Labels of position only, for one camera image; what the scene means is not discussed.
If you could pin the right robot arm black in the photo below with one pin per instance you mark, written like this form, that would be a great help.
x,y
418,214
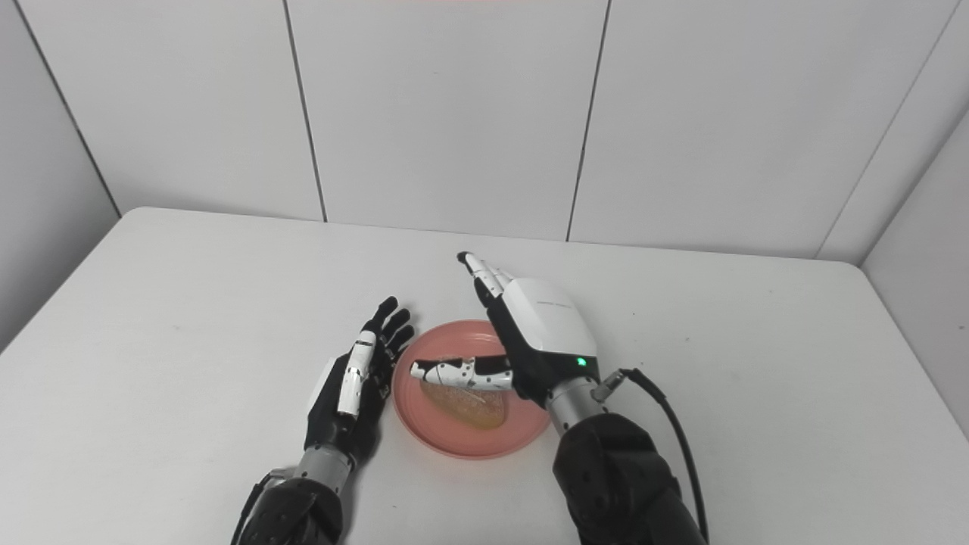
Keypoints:
x,y
613,477

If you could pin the pink round plate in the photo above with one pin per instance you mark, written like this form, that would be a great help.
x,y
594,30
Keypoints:
x,y
462,435

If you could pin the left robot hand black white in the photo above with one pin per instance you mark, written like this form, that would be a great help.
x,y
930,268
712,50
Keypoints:
x,y
356,386

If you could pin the oval bread loaf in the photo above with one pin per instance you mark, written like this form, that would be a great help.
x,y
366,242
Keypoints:
x,y
469,405

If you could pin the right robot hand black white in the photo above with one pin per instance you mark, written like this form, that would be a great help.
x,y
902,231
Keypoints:
x,y
530,333

